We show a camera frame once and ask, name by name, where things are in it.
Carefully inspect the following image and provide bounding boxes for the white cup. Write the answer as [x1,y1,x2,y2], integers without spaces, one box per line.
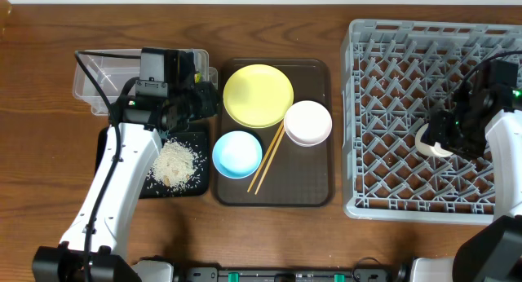
[415,124,453,158]

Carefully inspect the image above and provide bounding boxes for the rice leftovers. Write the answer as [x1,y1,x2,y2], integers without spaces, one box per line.
[147,139,205,192]

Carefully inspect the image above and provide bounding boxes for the light blue bowl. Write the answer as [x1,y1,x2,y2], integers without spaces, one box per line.
[212,130,263,179]

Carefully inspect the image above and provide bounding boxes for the wooden chopstick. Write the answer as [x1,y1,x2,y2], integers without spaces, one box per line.
[254,123,285,195]
[247,122,284,194]

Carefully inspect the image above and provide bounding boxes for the green snack wrapper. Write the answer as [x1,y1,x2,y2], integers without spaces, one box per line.
[194,73,202,83]

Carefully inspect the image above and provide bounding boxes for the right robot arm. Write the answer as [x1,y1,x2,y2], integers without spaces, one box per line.
[409,53,521,282]

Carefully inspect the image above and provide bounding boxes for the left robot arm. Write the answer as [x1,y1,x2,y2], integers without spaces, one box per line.
[32,47,219,281]

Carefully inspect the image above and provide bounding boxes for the black waste tray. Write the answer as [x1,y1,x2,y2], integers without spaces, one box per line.
[95,123,214,201]

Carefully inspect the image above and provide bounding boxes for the grey dishwasher rack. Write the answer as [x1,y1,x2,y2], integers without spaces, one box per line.
[340,20,521,225]

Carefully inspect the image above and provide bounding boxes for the clear plastic bin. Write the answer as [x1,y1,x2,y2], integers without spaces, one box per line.
[73,49,219,117]

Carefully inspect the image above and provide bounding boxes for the yellow plate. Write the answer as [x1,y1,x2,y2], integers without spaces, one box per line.
[223,64,294,129]

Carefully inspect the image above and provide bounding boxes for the brown serving tray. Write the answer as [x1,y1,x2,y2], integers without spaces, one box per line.
[212,58,334,207]

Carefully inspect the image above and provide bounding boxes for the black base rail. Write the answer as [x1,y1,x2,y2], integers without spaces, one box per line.
[134,257,413,282]

